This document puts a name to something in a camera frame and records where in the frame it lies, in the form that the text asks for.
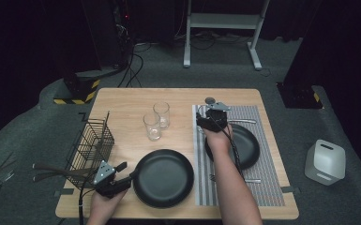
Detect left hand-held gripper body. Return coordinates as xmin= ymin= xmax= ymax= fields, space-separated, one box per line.
xmin=93 ymin=159 xmax=128 ymax=200

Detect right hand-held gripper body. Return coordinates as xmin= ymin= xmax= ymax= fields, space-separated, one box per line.
xmin=204 ymin=101 xmax=232 ymax=133

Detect black wire cutlery basket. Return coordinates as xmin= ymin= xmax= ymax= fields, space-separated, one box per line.
xmin=64 ymin=111 xmax=115 ymax=191

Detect silver table knife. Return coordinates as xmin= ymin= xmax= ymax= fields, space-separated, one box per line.
xmin=227 ymin=118 xmax=258 ymax=125

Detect black plate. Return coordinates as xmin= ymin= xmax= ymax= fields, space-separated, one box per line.
xmin=203 ymin=123 xmax=261 ymax=172
xmin=132 ymin=148 xmax=195 ymax=209

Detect silver fork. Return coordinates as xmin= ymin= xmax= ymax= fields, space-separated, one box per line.
xmin=209 ymin=173 xmax=263 ymax=185

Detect person's right hand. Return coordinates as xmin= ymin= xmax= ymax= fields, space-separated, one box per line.
xmin=203 ymin=126 xmax=233 ymax=154

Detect person's left hand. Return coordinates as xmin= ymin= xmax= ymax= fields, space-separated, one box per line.
xmin=86 ymin=189 xmax=128 ymax=225

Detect grey tape strip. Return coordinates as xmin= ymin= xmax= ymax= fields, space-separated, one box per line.
xmin=280 ymin=186 xmax=301 ymax=194
xmin=53 ymin=187 xmax=75 ymax=199

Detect grey striped placemat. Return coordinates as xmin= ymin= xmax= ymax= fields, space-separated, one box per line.
xmin=191 ymin=104 xmax=286 ymax=207

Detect black pillar stand base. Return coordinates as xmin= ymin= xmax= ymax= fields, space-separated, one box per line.
xmin=276 ymin=82 xmax=324 ymax=110

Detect black yellow striped stand base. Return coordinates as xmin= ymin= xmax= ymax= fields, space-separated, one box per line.
xmin=53 ymin=68 xmax=101 ymax=106

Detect white box-shaped device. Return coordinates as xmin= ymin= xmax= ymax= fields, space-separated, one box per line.
xmin=304 ymin=139 xmax=347 ymax=187

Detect black equipment rack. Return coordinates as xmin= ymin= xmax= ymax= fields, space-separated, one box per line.
xmin=81 ymin=0 xmax=133 ymax=70

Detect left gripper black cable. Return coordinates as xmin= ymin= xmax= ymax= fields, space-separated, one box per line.
xmin=78 ymin=174 xmax=101 ymax=225

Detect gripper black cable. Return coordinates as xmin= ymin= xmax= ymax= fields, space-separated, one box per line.
xmin=78 ymin=174 xmax=101 ymax=225
xmin=210 ymin=115 xmax=245 ymax=179

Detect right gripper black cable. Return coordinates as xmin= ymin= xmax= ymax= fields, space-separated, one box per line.
xmin=210 ymin=115 xmax=245 ymax=179

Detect brown handled utensil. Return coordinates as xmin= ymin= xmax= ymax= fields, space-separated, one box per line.
xmin=32 ymin=164 xmax=90 ymax=176
xmin=32 ymin=174 xmax=76 ymax=184

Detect cables under white stand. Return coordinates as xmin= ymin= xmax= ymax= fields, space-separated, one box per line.
xmin=174 ymin=29 xmax=251 ymax=51

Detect black floor cables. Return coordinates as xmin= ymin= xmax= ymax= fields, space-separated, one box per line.
xmin=116 ymin=43 xmax=144 ymax=89

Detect white metal stand frame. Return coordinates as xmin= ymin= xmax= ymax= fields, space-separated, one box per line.
xmin=182 ymin=0 xmax=271 ymax=71

